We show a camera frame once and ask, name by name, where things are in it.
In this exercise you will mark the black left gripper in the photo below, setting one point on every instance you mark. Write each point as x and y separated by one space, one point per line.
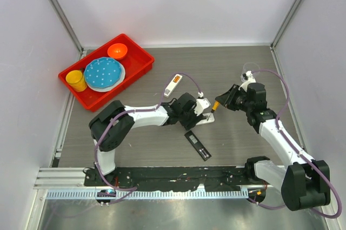
191 118

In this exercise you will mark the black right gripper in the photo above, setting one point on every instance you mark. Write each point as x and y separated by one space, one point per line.
230 97

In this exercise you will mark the orange handled screwdriver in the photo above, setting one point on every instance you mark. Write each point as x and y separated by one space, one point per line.
215 106

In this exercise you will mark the white remote control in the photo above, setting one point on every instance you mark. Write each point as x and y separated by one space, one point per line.
207 118

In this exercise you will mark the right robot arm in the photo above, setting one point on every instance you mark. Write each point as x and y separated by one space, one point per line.
302 181

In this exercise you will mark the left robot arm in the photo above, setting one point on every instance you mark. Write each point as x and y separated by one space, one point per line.
111 126

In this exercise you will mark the black remote control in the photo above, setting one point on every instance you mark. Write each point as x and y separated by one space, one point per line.
197 145

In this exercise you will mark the white remote with orange batteries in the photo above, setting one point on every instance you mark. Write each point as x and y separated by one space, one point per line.
172 85

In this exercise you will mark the clear plastic cup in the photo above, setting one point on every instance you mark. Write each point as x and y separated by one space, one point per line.
250 66

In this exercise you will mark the red plastic tray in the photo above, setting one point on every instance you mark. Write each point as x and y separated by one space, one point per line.
137 63

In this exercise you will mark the grey plate under blue plate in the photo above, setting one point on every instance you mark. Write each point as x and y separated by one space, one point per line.
111 87

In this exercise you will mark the orange bowl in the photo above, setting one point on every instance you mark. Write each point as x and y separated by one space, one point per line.
118 51

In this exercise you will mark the blue dotted plate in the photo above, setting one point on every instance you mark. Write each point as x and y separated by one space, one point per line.
102 72

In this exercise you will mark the yellow cup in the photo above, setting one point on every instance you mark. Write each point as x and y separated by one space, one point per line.
76 80

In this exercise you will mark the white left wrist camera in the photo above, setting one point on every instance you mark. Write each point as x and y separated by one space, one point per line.
201 105

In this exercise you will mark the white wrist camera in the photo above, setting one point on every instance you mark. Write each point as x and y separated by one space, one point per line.
247 78
201 105

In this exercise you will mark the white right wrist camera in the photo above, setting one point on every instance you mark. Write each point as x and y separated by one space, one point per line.
247 78

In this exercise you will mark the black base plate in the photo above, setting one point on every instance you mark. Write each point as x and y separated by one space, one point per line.
181 179

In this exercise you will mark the white slotted cable duct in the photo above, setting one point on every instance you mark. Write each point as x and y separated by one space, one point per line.
100 194

